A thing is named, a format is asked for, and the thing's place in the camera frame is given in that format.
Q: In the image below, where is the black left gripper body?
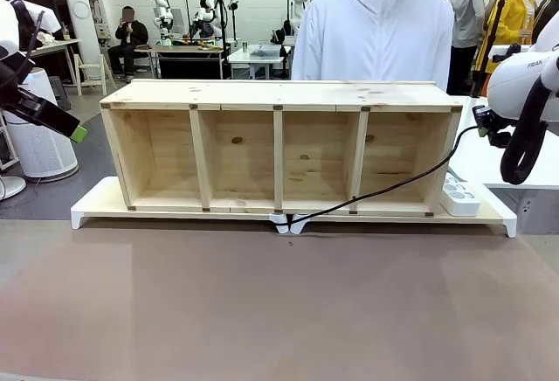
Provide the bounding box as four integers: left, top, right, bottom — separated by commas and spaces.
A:
0, 50, 45, 116

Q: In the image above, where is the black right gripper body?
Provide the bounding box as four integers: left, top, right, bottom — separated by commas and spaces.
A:
483, 108, 517, 149

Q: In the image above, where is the black power cable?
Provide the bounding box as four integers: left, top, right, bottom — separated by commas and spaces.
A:
285, 124, 482, 234

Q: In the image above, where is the white cylindrical air purifier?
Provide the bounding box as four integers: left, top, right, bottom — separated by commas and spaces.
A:
1, 66, 80, 182

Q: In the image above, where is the cluttered white work table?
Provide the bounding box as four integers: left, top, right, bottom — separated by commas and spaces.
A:
25, 38, 85, 86

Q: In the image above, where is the white wooden step chair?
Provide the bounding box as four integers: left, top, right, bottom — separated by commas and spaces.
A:
75, 54, 117, 97

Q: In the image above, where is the white power strip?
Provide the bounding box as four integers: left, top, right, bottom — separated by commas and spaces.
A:
439, 170, 482, 218

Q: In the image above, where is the white fan base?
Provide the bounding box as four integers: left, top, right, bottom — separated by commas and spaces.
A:
0, 174, 28, 202

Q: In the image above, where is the black tripod stand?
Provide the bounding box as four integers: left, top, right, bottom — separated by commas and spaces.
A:
469, 0, 512, 99

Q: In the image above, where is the white standing air conditioner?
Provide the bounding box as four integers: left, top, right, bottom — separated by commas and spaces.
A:
60, 0, 103, 70

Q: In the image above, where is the seated person in black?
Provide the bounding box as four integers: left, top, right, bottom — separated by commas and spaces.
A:
107, 5, 150, 84

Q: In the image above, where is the mannequin in grey hoodie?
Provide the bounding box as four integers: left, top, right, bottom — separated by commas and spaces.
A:
448, 0, 487, 95

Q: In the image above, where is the mannequin in yellow jacket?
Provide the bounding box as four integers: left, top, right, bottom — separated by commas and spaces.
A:
473, 0, 539, 77

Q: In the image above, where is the mannequin in dark striped jacket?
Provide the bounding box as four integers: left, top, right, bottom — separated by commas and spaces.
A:
532, 0, 559, 46

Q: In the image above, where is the person in white hoodie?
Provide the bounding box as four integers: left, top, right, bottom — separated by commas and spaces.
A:
290, 0, 456, 94

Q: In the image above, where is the pine wooden shelf unit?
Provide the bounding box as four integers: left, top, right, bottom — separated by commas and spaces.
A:
100, 79, 464, 218

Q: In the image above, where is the white background table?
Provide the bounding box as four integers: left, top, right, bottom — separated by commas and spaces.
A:
227, 43, 293, 81

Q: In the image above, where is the black sleeved right arm cable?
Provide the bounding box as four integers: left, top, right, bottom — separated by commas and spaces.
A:
499, 54, 559, 186

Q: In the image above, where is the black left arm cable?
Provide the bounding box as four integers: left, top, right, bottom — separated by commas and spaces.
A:
0, 0, 46, 90

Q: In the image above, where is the black frame work table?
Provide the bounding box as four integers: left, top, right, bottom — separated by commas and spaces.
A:
135, 43, 231, 81

